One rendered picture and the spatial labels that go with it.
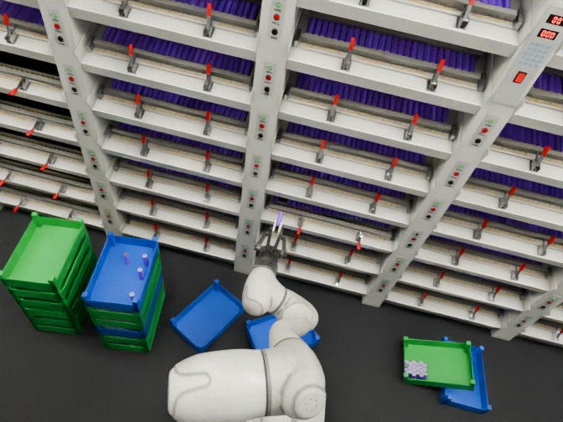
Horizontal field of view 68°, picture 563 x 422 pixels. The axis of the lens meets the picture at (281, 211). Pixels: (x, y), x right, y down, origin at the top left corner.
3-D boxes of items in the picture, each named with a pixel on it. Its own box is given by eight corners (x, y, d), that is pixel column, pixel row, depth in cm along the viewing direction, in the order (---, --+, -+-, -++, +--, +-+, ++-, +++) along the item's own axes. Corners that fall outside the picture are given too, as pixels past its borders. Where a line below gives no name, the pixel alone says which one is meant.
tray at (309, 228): (389, 254, 187) (396, 249, 178) (260, 221, 188) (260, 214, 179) (395, 213, 194) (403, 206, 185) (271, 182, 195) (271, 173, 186)
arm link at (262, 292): (243, 275, 149) (271, 294, 152) (231, 309, 137) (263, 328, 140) (260, 260, 143) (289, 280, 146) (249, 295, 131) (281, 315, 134)
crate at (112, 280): (139, 312, 157) (136, 302, 151) (85, 306, 155) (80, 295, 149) (159, 248, 176) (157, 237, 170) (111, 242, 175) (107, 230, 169)
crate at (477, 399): (482, 414, 191) (492, 409, 185) (440, 403, 191) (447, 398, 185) (476, 352, 210) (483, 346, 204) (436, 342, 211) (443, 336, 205)
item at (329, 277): (364, 295, 216) (371, 291, 203) (252, 267, 217) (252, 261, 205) (370, 259, 223) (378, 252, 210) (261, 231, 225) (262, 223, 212)
